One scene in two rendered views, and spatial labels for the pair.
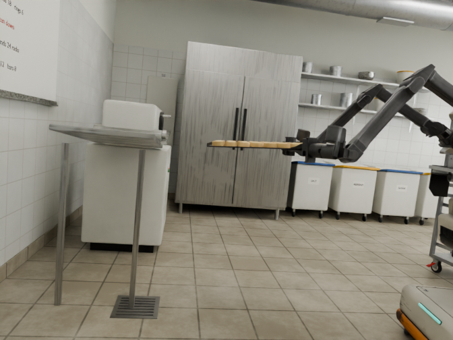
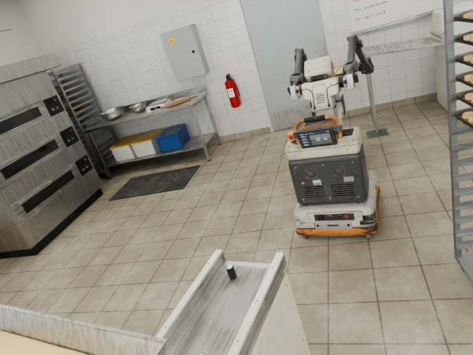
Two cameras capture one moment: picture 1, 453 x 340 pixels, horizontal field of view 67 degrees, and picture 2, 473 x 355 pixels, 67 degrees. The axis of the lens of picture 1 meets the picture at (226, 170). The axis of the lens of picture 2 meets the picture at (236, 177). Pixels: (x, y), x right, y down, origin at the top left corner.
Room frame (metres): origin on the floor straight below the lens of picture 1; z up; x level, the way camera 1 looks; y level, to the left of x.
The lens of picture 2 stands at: (2.19, -4.03, 1.78)
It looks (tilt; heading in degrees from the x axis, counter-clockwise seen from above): 23 degrees down; 119
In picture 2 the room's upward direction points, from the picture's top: 18 degrees counter-clockwise
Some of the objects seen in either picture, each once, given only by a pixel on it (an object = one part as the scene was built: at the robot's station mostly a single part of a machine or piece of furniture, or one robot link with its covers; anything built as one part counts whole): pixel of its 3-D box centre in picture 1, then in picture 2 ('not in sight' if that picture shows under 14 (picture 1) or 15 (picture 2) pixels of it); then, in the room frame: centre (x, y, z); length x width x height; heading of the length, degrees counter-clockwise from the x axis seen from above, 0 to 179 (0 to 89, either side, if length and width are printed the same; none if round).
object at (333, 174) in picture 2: not in sight; (327, 161); (1.63, -1.49, 0.59); 0.55 x 0.34 x 0.83; 0
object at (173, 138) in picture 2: not in sight; (173, 138); (-1.11, 0.46, 0.36); 0.46 x 0.38 x 0.26; 100
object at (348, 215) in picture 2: not in sight; (333, 216); (1.65, -1.73, 0.23); 0.41 x 0.02 x 0.08; 0
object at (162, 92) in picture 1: (160, 109); not in sight; (4.89, 1.01, 1.28); 0.42 x 0.06 x 1.00; 98
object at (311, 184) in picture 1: (303, 187); not in sight; (4.84, -1.12, 0.39); 0.64 x 0.54 x 0.77; 10
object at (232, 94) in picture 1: (233, 135); not in sight; (4.56, -0.05, 1.03); 1.40 x 0.91 x 2.05; 98
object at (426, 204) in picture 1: (428, 197); not in sight; (5.11, -3.05, 0.39); 0.64 x 0.54 x 0.77; 5
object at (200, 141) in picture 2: not in sight; (154, 134); (-1.41, 0.42, 0.49); 1.90 x 0.72 x 0.98; 8
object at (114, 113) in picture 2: not in sight; (112, 114); (-1.95, 0.32, 0.95); 0.39 x 0.39 x 0.14
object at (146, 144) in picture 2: not in sight; (149, 143); (-1.56, 0.40, 0.36); 0.46 x 0.38 x 0.26; 98
